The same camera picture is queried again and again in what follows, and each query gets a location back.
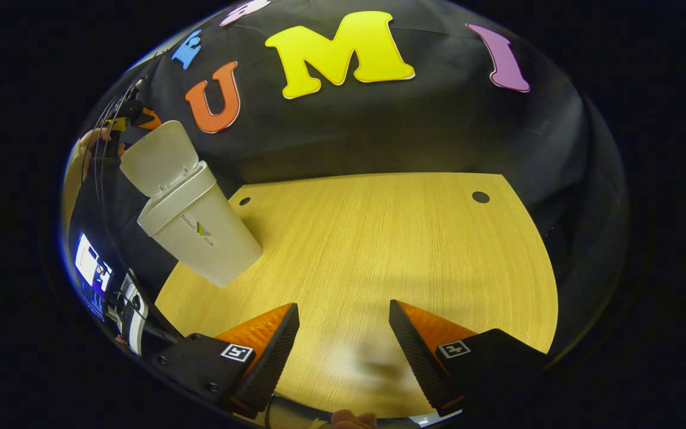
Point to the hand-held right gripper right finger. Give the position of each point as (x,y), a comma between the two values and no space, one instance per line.
(417,357)

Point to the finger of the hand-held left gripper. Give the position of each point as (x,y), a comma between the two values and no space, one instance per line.
(150,120)

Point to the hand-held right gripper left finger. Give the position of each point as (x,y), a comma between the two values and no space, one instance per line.
(271,357)

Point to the white desktop garbage bin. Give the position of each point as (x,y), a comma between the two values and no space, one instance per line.
(200,232)

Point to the wooden desktop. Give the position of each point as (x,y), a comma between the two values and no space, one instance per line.
(390,250)

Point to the white and black device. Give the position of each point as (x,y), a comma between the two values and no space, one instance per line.
(133,316)

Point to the lit computer screen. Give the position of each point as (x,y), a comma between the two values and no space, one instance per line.
(93,271)

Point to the black backdrop cloth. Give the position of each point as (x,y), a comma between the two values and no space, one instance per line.
(408,131)

